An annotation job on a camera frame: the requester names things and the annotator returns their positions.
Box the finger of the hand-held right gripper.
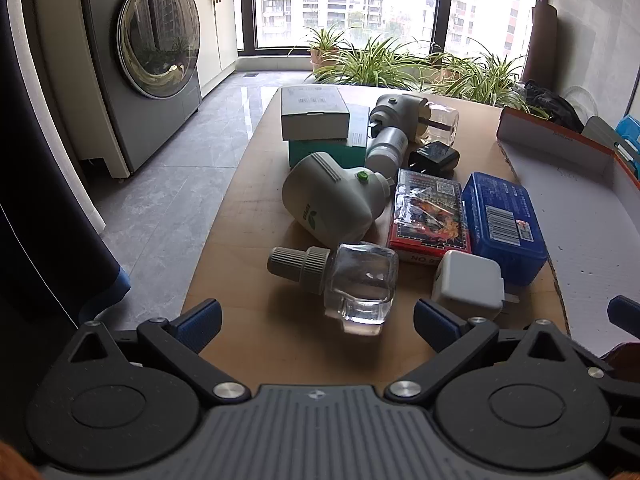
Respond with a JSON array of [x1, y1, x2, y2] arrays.
[[607, 295, 640, 342]]

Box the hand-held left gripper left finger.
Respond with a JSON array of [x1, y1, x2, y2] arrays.
[[67, 299, 252, 404]]

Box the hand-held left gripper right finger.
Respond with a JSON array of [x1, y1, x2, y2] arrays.
[[387, 299, 612, 404]]

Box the white charger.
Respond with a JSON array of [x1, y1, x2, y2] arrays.
[[431, 250, 521, 322]]

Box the clear liquid refill bottle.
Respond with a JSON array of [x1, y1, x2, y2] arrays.
[[266, 241, 400, 337]]

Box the orange and white cardboard box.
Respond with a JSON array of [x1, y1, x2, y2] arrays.
[[496, 106, 640, 361]]

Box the red playing card box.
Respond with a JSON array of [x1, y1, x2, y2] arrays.
[[387, 169, 473, 265]]

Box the blue plastic box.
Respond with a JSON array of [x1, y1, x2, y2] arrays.
[[461, 171, 549, 287]]

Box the white plug-in vaporizer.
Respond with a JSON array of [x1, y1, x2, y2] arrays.
[[281, 151, 396, 248]]

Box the black charger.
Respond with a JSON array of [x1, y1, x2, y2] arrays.
[[407, 141, 461, 178]]

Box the white pill bottle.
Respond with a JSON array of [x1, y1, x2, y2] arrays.
[[365, 126, 412, 181]]

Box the light blue package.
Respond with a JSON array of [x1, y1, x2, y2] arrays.
[[615, 114, 640, 163]]

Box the grey board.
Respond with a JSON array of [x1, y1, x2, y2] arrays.
[[581, 116, 628, 153]]

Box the teal carton box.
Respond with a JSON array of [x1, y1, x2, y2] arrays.
[[289, 104, 371, 168]]

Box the grey vaporizer with bottle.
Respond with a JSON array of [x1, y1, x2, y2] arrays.
[[369, 92, 460, 148]]

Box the black bag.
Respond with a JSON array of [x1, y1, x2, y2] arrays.
[[520, 80, 583, 133]]

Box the white carton box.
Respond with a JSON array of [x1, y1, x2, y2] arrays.
[[280, 85, 351, 142]]

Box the spider plant in white pot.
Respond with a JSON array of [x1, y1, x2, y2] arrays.
[[425, 42, 551, 118]]

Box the large spider plant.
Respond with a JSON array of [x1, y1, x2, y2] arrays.
[[306, 37, 441, 92]]

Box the brown cardboard roll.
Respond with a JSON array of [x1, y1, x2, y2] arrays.
[[522, 2, 558, 86]]

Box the silver washing machine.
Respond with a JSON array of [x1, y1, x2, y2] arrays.
[[80, 0, 203, 178]]

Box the spider plant in terracotta pot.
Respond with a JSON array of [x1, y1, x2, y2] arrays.
[[289, 24, 361, 75]]

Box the white wire fan guard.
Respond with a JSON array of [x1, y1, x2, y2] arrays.
[[562, 85, 598, 121]]

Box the black window frame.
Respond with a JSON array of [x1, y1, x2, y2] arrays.
[[240, 0, 551, 58]]

